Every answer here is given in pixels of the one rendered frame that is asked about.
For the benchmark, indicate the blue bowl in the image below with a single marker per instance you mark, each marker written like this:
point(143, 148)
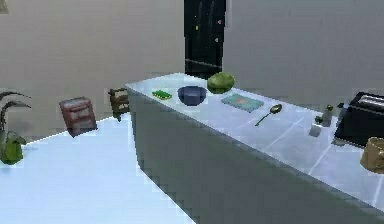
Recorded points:
point(191, 94)

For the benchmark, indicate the green sponge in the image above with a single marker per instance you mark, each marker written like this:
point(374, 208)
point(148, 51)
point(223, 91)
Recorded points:
point(162, 94)

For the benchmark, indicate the green round lettuce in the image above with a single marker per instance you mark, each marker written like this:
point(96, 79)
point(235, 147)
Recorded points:
point(220, 82)

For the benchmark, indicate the teal book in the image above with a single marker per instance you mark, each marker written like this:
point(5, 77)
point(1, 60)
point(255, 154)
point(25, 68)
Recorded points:
point(242, 102)

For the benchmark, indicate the grey kitchen counter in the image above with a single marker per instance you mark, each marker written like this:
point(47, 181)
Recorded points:
point(213, 160)

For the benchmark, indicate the dark metal spoon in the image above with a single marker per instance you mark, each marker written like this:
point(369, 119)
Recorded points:
point(270, 113)

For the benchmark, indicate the red brown box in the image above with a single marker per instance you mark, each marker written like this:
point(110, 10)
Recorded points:
point(78, 115)

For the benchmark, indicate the grey pepper shaker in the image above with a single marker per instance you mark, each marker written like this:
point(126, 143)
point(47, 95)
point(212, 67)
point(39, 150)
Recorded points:
point(327, 115)

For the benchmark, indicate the black toaster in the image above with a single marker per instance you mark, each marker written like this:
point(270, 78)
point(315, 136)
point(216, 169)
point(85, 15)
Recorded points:
point(362, 120)

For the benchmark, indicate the green house plant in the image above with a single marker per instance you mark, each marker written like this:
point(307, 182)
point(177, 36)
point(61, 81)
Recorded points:
point(10, 149)

